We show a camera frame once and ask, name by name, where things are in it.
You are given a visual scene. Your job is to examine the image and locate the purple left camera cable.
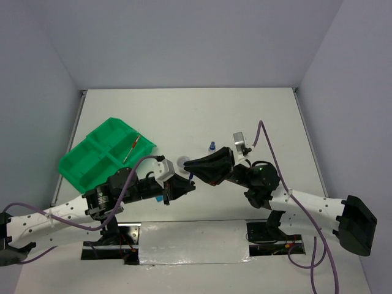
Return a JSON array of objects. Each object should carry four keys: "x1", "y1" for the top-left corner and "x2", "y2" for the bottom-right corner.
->
[{"x1": 2, "y1": 154, "x2": 163, "y2": 264}]

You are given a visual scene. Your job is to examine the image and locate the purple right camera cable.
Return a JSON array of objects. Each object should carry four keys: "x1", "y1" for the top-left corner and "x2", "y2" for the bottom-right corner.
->
[{"x1": 252, "y1": 120, "x2": 339, "y2": 294}]

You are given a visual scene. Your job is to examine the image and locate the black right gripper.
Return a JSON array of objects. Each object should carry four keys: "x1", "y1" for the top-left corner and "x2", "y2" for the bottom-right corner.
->
[{"x1": 182, "y1": 146, "x2": 253, "y2": 189}]

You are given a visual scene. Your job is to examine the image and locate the green divided plastic tray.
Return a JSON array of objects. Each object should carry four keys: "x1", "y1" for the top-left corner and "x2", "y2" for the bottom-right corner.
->
[{"x1": 58, "y1": 118, "x2": 156, "y2": 194}]

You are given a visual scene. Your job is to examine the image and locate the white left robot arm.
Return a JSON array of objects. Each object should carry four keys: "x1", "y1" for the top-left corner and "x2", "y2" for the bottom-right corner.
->
[{"x1": 1, "y1": 168, "x2": 195, "y2": 266}]

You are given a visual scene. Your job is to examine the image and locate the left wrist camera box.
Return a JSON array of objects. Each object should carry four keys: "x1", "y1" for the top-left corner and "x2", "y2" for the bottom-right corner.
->
[{"x1": 153, "y1": 159, "x2": 175, "y2": 185}]

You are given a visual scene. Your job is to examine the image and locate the purple camera cable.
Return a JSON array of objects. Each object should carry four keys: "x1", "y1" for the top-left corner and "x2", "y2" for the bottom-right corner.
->
[
  {"x1": 2, "y1": 154, "x2": 163, "y2": 264},
  {"x1": 252, "y1": 120, "x2": 339, "y2": 294}
]

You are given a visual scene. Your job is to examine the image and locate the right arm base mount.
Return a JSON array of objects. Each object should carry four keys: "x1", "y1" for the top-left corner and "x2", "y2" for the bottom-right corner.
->
[{"x1": 246, "y1": 211, "x2": 305, "y2": 257}]

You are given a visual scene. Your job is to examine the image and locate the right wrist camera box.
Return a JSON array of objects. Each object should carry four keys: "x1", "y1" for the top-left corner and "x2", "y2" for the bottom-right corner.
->
[{"x1": 233, "y1": 132, "x2": 254, "y2": 164}]

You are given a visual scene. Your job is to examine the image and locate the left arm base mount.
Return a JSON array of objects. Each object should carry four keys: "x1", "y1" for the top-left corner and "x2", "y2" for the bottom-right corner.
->
[{"x1": 80, "y1": 217, "x2": 141, "y2": 266}]

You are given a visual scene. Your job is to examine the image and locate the clear plastic bottle cap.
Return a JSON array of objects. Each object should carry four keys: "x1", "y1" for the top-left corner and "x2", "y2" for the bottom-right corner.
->
[{"x1": 176, "y1": 156, "x2": 190, "y2": 173}]

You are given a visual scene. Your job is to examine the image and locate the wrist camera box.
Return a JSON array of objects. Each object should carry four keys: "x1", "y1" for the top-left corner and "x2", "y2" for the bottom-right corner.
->
[
  {"x1": 153, "y1": 159, "x2": 175, "y2": 185},
  {"x1": 233, "y1": 132, "x2": 254, "y2": 164}
]

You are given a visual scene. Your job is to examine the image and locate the clear blue spray bottle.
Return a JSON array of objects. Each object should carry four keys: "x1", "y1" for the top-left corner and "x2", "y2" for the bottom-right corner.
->
[{"x1": 208, "y1": 141, "x2": 216, "y2": 153}]

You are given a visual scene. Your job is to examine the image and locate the red gel pen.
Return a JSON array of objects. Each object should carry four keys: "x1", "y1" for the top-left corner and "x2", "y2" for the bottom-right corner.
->
[{"x1": 122, "y1": 134, "x2": 141, "y2": 164}]

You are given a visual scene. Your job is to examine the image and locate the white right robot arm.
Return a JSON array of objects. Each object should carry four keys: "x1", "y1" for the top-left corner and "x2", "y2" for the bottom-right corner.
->
[{"x1": 184, "y1": 147, "x2": 377, "y2": 257}]

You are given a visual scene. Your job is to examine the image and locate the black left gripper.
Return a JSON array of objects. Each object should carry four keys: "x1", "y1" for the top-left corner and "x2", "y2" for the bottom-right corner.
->
[{"x1": 122, "y1": 171, "x2": 196, "y2": 205}]

